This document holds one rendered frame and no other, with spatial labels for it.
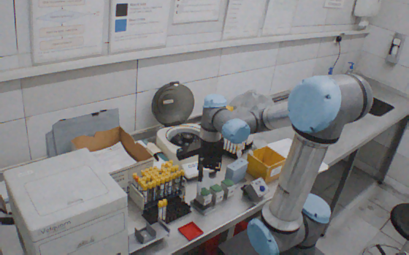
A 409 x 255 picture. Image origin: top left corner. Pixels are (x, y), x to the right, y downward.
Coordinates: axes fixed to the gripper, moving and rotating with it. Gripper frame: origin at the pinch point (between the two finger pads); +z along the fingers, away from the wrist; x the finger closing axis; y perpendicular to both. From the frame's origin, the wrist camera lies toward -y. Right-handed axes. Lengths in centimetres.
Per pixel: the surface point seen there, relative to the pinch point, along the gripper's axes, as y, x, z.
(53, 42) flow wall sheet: -59, 19, -43
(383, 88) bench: 170, 173, 11
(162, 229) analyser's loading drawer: -11.1, -17.4, 8.4
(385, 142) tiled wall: 184, 159, 60
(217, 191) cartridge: 8.4, 3.1, 6.0
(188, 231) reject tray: -1.9, -13.9, 12.2
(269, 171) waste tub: 32.1, 18.9, 5.1
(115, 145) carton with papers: -37.2, 27.8, 5.3
